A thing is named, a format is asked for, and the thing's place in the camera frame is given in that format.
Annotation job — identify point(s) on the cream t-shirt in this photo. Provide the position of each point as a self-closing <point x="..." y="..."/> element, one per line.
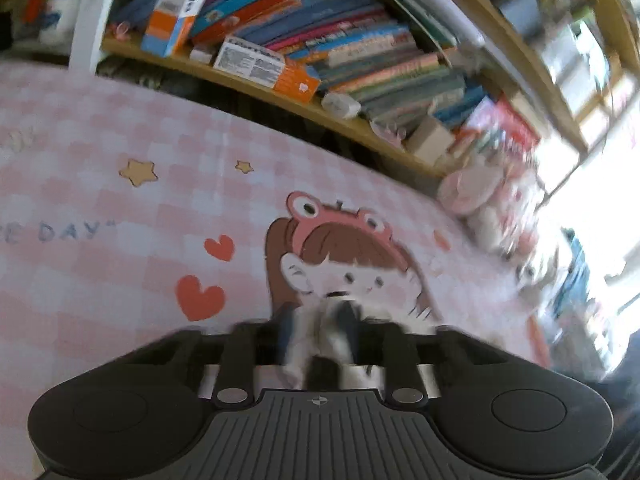
<point x="302" y="355"/>

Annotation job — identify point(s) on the pink checkered printed bed sheet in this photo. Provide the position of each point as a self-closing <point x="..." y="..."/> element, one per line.
<point x="125" y="240"/>

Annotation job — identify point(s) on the white post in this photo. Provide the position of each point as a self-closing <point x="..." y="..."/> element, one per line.
<point x="95" y="15"/>

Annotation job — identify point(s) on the small white box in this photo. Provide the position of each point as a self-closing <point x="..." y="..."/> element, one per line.
<point x="341" y="104"/>

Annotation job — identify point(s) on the pink and white plush toys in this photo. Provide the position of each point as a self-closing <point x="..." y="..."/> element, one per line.
<point x="490" y="200"/>

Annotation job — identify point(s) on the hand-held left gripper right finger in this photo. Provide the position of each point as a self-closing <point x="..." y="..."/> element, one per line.
<point x="346" y="332"/>

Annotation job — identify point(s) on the white bottle with green cap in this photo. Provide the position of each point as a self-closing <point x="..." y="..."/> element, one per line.
<point x="60" y="12"/>

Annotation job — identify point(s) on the beige cardboard box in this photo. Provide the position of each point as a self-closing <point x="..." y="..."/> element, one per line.
<point x="430" y="140"/>

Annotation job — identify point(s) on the wooden bookshelf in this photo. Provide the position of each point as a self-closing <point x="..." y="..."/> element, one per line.
<point x="280" y="102"/>

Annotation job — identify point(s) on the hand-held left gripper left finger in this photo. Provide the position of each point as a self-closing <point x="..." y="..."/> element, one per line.
<point x="284" y="332"/>

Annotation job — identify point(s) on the flat orange and white box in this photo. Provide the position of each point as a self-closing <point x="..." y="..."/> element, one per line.
<point x="265" y="67"/>

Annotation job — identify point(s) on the tall orange and white box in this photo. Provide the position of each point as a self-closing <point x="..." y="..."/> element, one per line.
<point x="172" y="15"/>

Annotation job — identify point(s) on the row of colourful books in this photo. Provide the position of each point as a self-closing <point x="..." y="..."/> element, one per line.
<point x="350" y="45"/>

